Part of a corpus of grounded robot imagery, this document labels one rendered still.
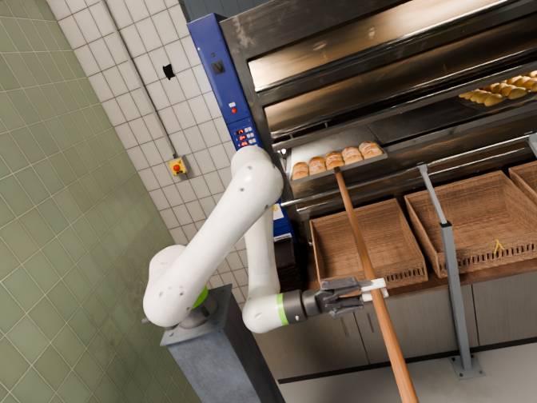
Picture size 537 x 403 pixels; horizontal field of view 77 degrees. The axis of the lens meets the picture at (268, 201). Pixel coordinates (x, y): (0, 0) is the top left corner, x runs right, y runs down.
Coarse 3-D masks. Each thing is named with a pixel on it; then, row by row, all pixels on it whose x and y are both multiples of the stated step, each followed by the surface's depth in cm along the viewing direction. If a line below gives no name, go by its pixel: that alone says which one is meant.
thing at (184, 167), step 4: (180, 156) 205; (184, 156) 206; (172, 160) 203; (176, 160) 202; (180, 160) 202; (184, 160) 204; (168, 164) 204; (172, 164) 203; (176, 164) 203; (180, 164) 203; (184, 164) 203; (188, 164) 208; (172, 168) 204; (180, 168) 204; (184, 168) 204; (188, 168) 207; (172, 172) 206; (176, 172) 205; (180, 172) 205; (184, 172) 205
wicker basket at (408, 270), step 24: (336, 216) 214; (360, 216) 211; (384, 216) 209; (312, 240) 204; (384, 240) 212; (408, 240) 197; (336, 264) 211; (360, 264) 204; (408, 264) 189; (384, 288) 179
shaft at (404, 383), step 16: (336, 176) 175; (352, 208) 140; (352, 224) 128; (368, 256) 109; (368, 272) 101; (384, 304) 89; (384, 320) 84; (384, 336) 80; (400, 352) 75; (400, 368) 71; (400, 384) 68; (416, 400) 65
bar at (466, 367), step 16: (496, 144) 155; (512, 144) 154; (432, 160) 161; (448, 160) 159; (384, 176) 165; (320, 192) 172; (336, 192) 171; (432, 192) 157; (448, 224) 150; (448, 240) 152; (448, 256) 156; (448, 272) 161; (464, 320) 171; (464, 336) 175; (464, 352) 180; (464, 368) 185; (480, 368) 183
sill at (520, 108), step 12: (504, 108) 187; (516, 108) 182; (528, 108) 181; (468, 120) 189; (480, 120) 186; (492, 120) 185; (432, 132) 191; (444, 132) 190; (456, 132) 190; (384, 144) 200; (396, 144) 195; (408, 144) 195; (288, 180) 210
